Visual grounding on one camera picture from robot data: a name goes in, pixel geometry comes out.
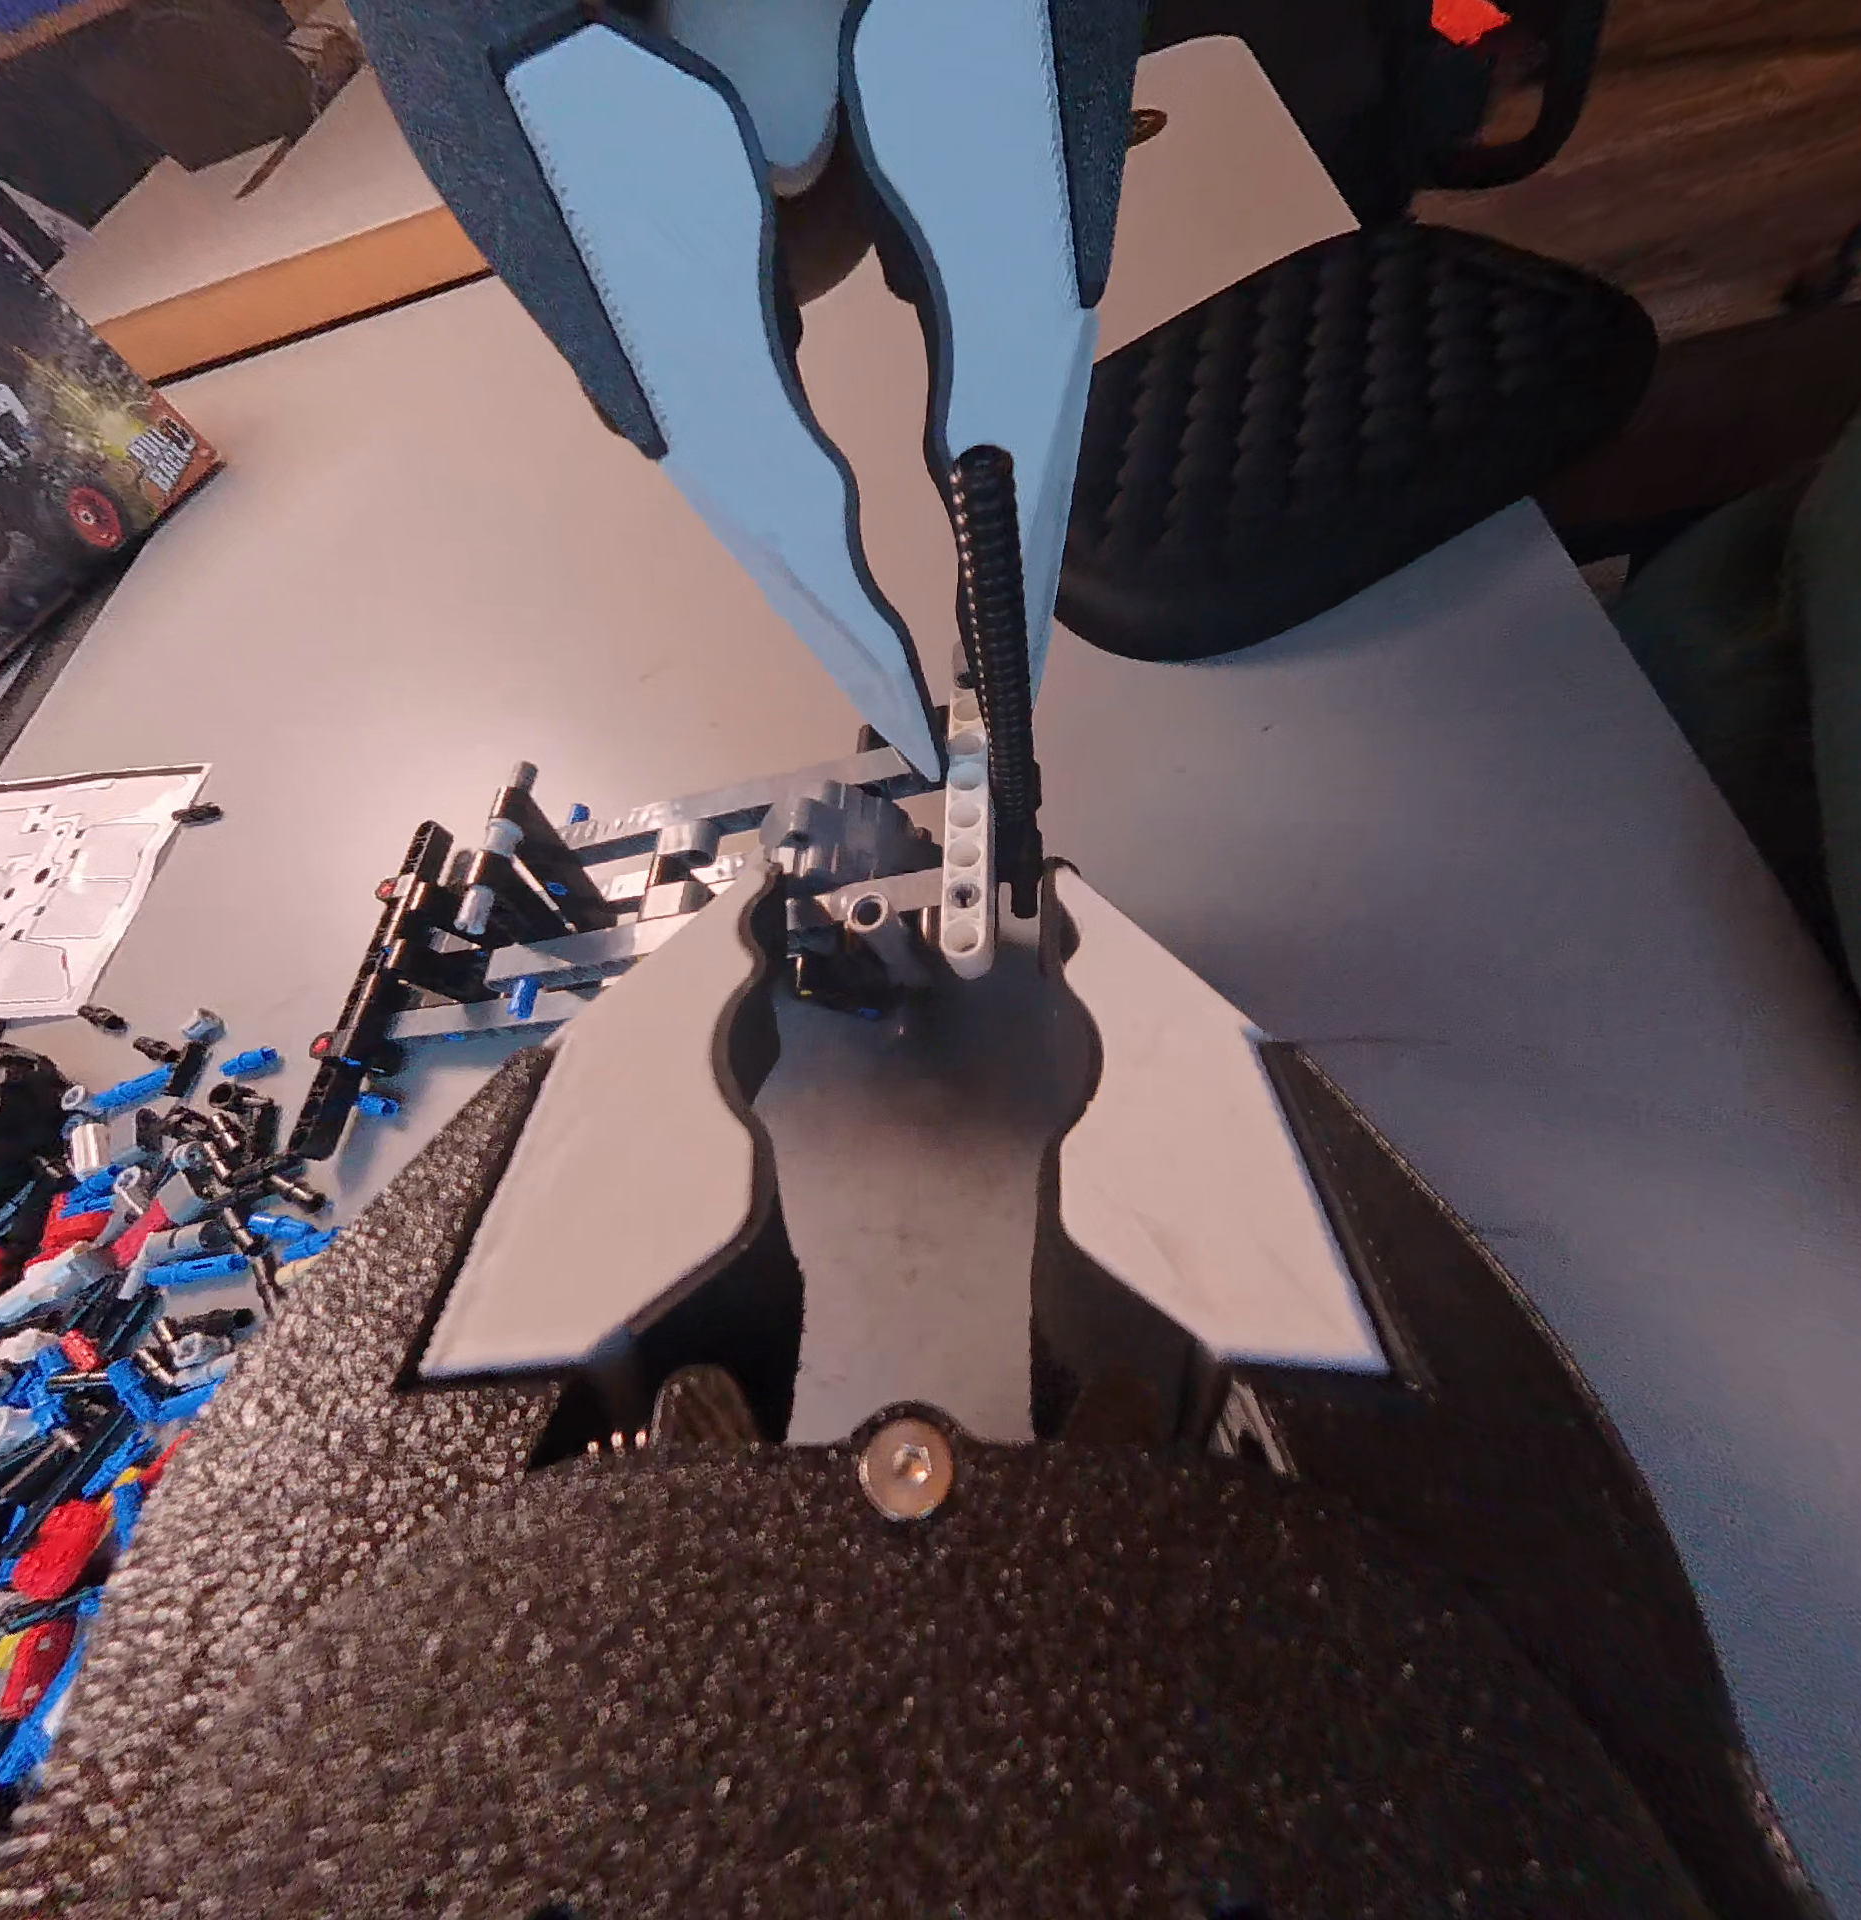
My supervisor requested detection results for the pile of small brick parts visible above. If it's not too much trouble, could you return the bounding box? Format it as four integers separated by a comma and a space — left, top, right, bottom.
0, 1003, 340, 1803

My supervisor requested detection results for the grey desk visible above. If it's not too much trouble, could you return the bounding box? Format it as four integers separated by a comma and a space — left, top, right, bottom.
0, 37, 1861, 1920

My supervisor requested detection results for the wood edged table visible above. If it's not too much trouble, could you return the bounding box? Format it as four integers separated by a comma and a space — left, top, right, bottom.
91, 59, 496, 383

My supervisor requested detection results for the person's green sweatshirt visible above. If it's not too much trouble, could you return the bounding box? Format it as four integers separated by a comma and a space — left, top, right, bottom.
1612, 420, 1861, 1052

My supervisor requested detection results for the toy truck set box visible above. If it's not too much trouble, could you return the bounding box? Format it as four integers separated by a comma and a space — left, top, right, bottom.
0, 197, 223, 683

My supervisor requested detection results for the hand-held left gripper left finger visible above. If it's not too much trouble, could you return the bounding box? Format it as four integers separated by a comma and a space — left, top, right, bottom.
417, 868, 793, 1382

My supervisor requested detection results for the black toy tire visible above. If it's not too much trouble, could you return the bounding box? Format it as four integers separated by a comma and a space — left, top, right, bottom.
0, 1040, 76, 1203

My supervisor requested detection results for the white sticker sheet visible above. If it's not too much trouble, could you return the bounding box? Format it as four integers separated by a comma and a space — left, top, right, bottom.
0, 762, 214, 1013

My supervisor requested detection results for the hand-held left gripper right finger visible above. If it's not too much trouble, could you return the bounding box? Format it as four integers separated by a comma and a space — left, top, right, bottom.
1024, 864, 1394, 1378

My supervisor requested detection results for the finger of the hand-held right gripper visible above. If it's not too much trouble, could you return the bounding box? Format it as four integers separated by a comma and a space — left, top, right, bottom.
839, 0, 1100, 724
502, 16, 945, 782

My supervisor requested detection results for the brick truck chassis model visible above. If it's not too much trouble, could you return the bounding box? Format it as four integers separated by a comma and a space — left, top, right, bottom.
293, 445, 1050, 1157

